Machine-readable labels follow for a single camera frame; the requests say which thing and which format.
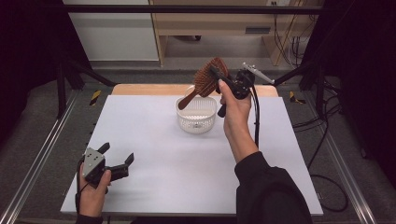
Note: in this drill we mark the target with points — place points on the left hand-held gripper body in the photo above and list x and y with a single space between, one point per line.
92 161

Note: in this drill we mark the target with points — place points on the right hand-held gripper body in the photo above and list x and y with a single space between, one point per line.
243 84

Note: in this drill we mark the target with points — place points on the brown wooden hairbrush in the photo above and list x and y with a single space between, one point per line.
205 81

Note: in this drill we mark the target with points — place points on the white plastic basket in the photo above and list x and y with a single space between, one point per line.
196 119

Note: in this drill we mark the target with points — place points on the person's right hand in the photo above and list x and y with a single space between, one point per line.
236 118

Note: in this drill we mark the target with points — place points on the person's left hand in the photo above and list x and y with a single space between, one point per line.
91 200

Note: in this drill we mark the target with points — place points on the white table cover sheet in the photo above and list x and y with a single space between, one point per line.
162 174

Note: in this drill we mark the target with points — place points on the yellow black tape strip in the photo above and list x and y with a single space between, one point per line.
294 98
95 97

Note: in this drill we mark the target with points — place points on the light wooden desk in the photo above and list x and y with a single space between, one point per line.
214 23

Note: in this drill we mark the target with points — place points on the wooden table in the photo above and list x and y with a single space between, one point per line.
149 89

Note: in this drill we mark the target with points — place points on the white cabinet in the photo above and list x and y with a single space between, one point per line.
115 37

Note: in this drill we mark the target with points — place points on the black curtain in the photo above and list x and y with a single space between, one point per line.
364 77
28 62

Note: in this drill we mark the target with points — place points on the aluminium floor rail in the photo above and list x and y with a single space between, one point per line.
40 155
342 168

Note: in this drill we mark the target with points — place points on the black frame strut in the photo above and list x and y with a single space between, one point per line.
93 74
295 73

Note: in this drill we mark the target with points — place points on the black horizontal frame bar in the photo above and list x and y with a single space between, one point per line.
186 9

